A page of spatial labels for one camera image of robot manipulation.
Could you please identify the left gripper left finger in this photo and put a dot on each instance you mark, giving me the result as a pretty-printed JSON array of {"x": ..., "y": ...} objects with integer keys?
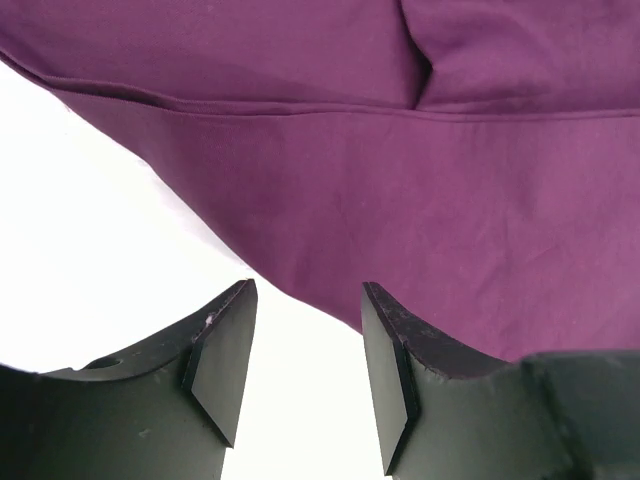
[{"x": 166, "y": 407}]

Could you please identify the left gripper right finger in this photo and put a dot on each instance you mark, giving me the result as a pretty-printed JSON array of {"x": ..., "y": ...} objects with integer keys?
[{"x": 444, "y": 410}]

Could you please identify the purple surgical drape cloth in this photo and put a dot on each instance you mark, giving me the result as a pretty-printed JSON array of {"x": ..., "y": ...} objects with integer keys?
[{"x": 478, "y": 159}]

